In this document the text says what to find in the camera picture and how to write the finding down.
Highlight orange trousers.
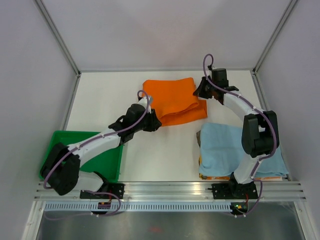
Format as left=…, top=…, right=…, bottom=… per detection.
left=142, top=77, right=208, bottom=127

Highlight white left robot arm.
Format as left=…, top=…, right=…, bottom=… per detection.
left=40, top=95, right=162, bottom=199

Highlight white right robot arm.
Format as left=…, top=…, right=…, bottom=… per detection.
left=193, top=67, right=279, bottom=198

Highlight light blue folded trousers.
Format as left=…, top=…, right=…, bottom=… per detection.
left=198, top=122, right=289, bottom=178

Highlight green plastic tray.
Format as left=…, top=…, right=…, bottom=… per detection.
left=45, top=130, right=123, bottom=183

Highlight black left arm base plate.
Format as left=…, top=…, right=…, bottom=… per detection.
left=79, top=183, right=125, bottom=200

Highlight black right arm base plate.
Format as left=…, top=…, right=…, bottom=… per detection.
left=208, top=182, right=258, bottom=200

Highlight aluminium front rail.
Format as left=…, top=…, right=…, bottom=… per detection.
left=33, top=181, right=307, bottom=202

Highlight right aluminium frame post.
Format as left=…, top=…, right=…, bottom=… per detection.
left=251, top=0, right=299, bottom=75

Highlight aluminium frame post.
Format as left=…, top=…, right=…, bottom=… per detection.
left=251, top=0, right=299, bottom=75
left=33, top=0, right=81, bottom=77

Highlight perforated white cable duct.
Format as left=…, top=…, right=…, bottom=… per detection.
left=44, top=201, right=232, bottom=212

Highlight left aluminium frame post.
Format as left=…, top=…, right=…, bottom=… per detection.
left=33, top=0, right=81, bottom=77

